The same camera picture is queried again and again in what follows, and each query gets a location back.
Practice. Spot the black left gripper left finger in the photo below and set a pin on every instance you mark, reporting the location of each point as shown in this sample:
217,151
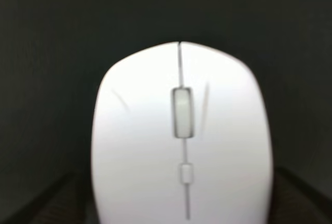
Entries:
68,200

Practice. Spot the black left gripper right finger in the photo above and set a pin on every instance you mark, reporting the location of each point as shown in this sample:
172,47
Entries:
295,201

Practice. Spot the white wireless computer mouse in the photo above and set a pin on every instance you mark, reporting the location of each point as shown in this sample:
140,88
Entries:
180,135

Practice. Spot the black rectangular mouse pad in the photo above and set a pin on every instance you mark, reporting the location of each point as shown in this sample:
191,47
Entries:
54,54

